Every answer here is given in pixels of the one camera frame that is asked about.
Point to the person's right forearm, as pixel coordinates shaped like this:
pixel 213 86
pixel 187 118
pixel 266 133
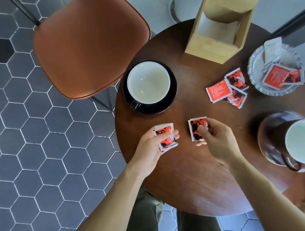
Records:
pixel 264 195

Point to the brown leather chair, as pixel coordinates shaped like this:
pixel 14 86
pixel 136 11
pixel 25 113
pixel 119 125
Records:
pixel 90 47

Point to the person's left thumb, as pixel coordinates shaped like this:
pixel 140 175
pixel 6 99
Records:
pixel 170 135

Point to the olive green trousers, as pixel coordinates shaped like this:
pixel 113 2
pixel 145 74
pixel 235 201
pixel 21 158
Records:
pixel 147 214

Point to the clear glass dish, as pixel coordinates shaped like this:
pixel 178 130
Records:
pixel 256 69

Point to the person's left forearm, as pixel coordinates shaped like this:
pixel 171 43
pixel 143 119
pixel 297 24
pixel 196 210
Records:
pixel 114 202

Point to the wooden napkin holder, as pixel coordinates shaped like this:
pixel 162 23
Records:
pixel 212 48

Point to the white paper napkins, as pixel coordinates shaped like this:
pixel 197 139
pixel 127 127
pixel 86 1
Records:
pixel 218 28

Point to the white sachet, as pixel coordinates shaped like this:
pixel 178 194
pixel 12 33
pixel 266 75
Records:
pixel 272 52

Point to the brown cup white inside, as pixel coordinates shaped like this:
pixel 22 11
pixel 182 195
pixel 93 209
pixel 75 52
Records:
pixel 296 140

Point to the black cup white inside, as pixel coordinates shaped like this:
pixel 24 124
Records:
pixel 149 82

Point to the person's right thumb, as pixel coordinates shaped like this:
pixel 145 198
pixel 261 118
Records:
pixel 202 133

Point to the white round pot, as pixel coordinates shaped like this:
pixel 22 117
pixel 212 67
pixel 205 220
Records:
pixel 183 10

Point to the person's left hand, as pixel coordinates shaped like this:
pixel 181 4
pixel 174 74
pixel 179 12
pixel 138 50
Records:
pixel 145 152

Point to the black saucer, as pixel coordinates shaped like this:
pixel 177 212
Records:
pixel 172 95

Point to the red black sachet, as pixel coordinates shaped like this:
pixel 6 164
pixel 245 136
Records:
pixel 237 79
pixel 275 76
pixel 218 91
pixel 195 129
pixel 164 127
pixel 169 144
pixel 294 77
pixel 237 99

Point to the person's right hand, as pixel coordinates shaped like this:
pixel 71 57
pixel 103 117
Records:
pixel 221 145

